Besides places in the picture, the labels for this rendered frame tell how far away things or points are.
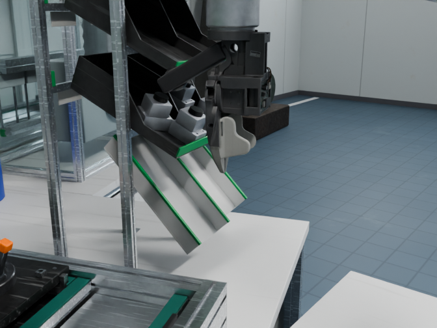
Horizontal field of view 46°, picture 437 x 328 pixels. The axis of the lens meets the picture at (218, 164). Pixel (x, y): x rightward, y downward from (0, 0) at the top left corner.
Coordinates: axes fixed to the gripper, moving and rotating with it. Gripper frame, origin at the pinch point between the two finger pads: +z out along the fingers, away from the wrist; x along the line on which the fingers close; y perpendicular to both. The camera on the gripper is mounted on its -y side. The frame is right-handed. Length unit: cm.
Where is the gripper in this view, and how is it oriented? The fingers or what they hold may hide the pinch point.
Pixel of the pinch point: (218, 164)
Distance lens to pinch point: 78.8
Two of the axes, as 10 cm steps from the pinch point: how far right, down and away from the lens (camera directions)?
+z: 0.0, 9.6, 2.9
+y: 9.5, 0.9, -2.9
